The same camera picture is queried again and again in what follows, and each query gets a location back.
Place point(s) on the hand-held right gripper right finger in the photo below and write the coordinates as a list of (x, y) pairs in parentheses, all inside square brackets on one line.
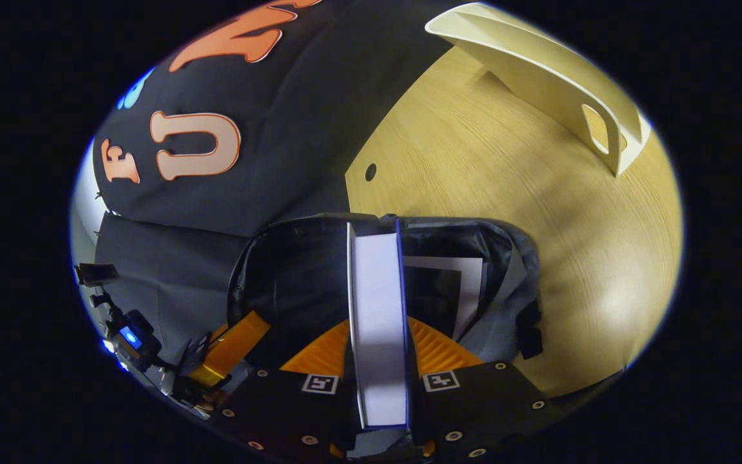
[(474, 406)]

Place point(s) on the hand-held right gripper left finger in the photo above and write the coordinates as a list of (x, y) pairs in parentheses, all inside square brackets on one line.
[(281, 412)]

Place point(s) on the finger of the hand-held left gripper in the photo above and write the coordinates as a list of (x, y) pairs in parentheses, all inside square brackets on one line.
[(232, 348)]

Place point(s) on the grey schoolbag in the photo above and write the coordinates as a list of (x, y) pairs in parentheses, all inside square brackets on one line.
[(294, 277)]

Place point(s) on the blue cover book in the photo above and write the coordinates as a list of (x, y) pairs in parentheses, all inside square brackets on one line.
[(377, 322)]

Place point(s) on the white bookshelf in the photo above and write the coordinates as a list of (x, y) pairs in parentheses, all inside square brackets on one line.
[(538, 71)]

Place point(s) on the black backdrop cloth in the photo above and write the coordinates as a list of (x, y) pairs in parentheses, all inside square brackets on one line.
[(294, 129)]

